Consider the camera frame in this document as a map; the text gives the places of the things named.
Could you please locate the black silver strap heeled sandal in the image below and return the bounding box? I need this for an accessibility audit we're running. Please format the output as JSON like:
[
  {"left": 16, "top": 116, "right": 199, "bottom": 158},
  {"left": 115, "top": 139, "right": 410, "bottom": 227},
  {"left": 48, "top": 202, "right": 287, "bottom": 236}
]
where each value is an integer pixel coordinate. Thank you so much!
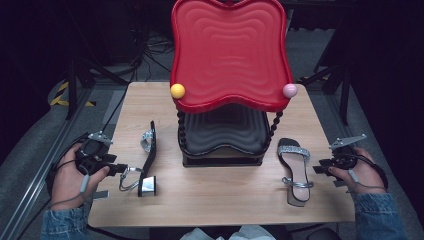
[
  {"left": 276, "top": 137, "right": 315, "bottom": 208},
  {"left": 118, "top": 120, "right": 158, "bottom": 198}
]

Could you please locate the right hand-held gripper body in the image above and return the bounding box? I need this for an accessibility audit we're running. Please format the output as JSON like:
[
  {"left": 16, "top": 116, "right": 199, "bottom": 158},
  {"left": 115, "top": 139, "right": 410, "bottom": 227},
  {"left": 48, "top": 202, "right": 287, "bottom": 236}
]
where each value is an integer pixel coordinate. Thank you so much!
[{"left": 328, "top": 133, "right": 368, "bottom": 170}]

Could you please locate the grey left gripper cable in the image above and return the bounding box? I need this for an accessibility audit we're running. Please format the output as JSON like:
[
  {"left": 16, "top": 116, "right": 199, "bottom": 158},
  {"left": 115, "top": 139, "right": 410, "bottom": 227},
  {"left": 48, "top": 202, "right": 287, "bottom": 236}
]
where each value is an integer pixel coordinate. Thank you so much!
[{"left": 49, "top": 173, "right": 92, "bottom": 210}]

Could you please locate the metal floor rail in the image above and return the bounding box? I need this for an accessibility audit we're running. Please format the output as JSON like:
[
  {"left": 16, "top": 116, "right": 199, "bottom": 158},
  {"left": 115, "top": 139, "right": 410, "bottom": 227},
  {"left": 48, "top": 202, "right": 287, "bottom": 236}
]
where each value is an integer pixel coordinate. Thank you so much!
[
  {"left": 0, "top": 88, "right": 98, "bottom": 240},
  {"left": 326, "top": 94, "right": 356, "bottom": 143}
]

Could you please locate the yellow black hazard tape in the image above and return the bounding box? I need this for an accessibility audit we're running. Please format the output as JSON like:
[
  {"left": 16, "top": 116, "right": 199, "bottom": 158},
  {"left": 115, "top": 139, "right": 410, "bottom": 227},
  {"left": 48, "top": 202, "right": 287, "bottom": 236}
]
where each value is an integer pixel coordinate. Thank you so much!
[{"left": 49, "top": 81, "right": 97, "bottom": 108}]

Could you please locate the person's white clothing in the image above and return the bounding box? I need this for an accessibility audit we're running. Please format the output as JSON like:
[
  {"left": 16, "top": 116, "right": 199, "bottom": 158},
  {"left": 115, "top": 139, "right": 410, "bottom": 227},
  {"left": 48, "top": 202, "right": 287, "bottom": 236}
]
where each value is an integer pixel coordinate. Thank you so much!
[{"left": 179, "top": 224, "right": 278, "bottom": 240}]

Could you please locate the bundle of black floor cables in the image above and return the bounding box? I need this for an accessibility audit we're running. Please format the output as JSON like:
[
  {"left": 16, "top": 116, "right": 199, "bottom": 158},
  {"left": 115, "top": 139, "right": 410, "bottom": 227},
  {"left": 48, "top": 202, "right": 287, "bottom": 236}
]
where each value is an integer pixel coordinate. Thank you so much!
[{"left": 132, "top": 29, "right": 177, "bottom": 74}]

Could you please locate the person's right hand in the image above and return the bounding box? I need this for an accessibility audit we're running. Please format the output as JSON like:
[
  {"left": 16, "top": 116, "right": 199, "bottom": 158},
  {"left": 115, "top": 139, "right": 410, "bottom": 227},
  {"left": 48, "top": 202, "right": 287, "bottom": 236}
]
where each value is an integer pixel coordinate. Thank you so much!
[{"left": 327, "top": 147, "right": 390, "bottom": 196}]

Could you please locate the grey right gripper cable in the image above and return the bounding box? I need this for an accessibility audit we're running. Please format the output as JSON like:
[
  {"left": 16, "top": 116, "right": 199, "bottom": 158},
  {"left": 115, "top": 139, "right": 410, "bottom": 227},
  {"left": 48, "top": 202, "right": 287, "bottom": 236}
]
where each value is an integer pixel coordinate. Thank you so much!
[{"left": 345, "top": 168, "right": 388, "bottom": 195}]

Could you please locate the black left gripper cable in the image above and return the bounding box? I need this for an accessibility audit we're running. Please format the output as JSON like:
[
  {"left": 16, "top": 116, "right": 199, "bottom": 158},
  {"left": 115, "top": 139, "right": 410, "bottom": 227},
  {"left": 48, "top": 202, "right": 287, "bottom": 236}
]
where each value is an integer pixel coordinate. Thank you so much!
[{"left": 16, "top": 83, "right": 131, "bottom": 240}]

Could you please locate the red and black shoe rack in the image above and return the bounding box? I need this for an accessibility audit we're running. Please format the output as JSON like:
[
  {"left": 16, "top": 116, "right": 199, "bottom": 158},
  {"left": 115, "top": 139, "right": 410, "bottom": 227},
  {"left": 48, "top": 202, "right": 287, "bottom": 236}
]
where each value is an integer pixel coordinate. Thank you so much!
[{"left": 169, "top": 0, "right": 299, "bottom": 169}]

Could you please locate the person's left hand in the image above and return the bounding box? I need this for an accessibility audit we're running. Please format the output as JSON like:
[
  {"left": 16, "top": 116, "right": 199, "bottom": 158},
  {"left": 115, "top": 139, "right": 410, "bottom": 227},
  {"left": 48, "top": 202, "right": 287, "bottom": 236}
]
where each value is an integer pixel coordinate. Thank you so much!
[{"left": 49, "top": 143, "right": 111, "bottom": 211}]

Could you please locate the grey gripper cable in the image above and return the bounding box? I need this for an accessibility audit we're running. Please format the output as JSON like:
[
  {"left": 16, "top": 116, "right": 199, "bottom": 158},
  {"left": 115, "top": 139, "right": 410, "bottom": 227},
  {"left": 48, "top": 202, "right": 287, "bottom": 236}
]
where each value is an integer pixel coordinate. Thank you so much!
[
  {"left": 345, "top": 168, "right": 388, "bottom": 195},
  {"left": 49, "top": 173, "right": 92, "bottom": 210}
]

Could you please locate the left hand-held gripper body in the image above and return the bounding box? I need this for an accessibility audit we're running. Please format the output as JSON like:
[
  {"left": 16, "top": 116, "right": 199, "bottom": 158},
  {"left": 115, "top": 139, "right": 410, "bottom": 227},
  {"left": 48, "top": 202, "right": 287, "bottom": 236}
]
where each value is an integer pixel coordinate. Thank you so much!
[{"left": 74, "top": 130, "right": 114, "bottom": 175}]

